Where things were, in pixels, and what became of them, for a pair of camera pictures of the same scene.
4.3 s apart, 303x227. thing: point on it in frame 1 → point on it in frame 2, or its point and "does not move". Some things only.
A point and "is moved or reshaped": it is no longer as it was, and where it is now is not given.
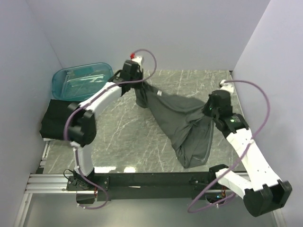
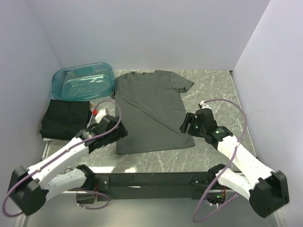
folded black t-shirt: (53, 121) does not move
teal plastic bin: (71, 84) does not move
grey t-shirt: (182, 120) is moved or reshaped
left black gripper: (140, 72) → (120, 133)
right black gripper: (206, 109) → (189, 119)
